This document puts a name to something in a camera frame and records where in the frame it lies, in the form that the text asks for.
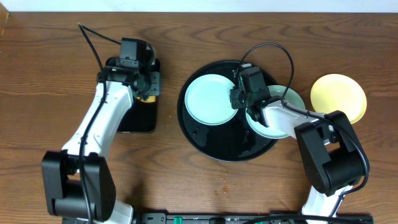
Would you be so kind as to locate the black rectangular tray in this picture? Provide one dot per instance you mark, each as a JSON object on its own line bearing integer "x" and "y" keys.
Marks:
{"x": 140, "y": 117}

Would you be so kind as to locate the pale blue plate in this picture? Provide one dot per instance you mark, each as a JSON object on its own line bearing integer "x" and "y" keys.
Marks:
{"x": 273, "y": 133}

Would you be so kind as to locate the black round tray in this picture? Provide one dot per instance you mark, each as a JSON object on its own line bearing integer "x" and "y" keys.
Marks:
{"x": 231, "y": 142}

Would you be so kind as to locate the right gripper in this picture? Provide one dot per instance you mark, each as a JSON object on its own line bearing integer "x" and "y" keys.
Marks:
{"x": 234, "y": 93}

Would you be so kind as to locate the green and yellow sponge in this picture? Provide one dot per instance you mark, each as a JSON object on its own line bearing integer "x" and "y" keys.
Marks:
{"x": 149, "y": 99}

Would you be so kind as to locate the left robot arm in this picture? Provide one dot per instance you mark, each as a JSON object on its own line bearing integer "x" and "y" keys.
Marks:
{"x": 77, "y": 180}

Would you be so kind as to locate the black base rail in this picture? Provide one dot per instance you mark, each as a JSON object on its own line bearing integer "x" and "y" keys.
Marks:
{"x": 273, "y": 218}

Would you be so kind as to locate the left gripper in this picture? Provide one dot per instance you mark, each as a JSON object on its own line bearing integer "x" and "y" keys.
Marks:
{"x": 154, "y": 83}

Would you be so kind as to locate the light blue plate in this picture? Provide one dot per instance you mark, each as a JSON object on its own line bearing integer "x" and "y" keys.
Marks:
{"x": 207, "y": 100}

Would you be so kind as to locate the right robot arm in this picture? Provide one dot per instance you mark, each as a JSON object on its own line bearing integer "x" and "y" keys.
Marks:
{"x": 332, "y": 156}

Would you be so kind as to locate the yellow plate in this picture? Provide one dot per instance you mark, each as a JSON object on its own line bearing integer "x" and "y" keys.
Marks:
{"x": 338, "y": 92}

